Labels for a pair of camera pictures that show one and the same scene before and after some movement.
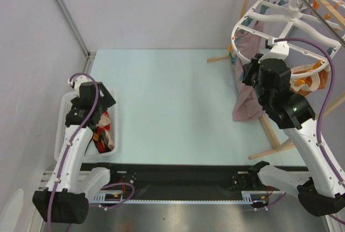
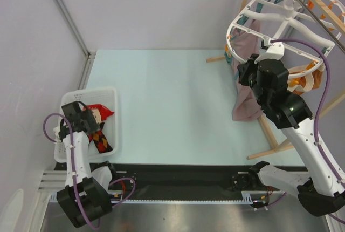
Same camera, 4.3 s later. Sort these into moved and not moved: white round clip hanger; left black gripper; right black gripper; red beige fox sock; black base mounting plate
Moved: red beige fox sock; left black gripper
Not moved: white round clip hanger; black base mounting plate; right black gripper
